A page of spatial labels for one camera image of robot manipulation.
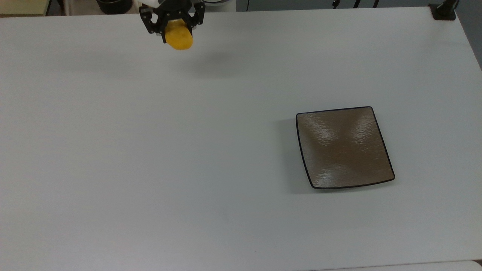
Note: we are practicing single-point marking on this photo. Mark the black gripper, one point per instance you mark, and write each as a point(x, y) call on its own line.
point(174, 9)

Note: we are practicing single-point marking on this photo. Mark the yellow lemon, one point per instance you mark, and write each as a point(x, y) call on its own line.
point(180, 37)

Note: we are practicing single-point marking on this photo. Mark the brown square ceramic plate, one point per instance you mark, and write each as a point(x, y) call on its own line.
point(344, 148)

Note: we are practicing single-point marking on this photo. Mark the black round bin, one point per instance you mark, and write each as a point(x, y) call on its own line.
point(114, 5)

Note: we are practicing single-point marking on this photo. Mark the tan wooden board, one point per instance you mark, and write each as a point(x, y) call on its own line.
point(22, 6)

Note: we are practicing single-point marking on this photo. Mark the black table clamp base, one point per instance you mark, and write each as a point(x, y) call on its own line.
point(443, 10)

